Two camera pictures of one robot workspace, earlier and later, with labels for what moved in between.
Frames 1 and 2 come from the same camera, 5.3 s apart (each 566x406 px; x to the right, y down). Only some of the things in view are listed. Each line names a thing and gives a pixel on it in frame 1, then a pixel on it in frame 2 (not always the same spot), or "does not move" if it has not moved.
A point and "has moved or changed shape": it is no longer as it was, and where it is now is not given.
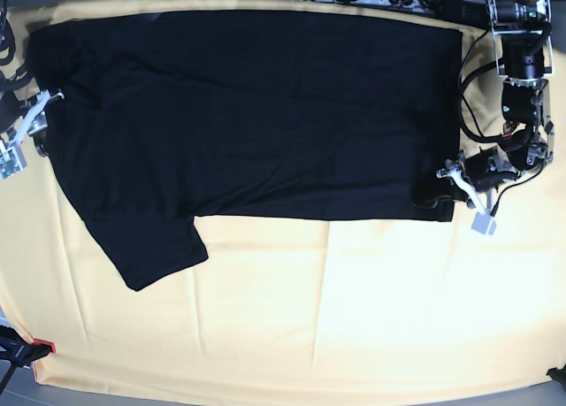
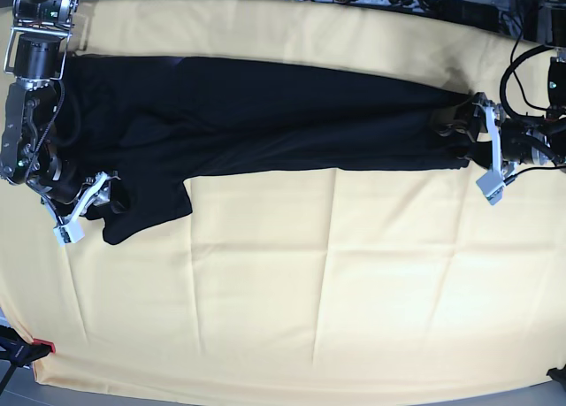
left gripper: [38, 128] -> [57, 180]
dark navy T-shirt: [162, 117] has moved or changed shape
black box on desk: [462, 11] does not move
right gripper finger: [454, 169] -> [462, 150]
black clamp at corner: [557, 374] does not move
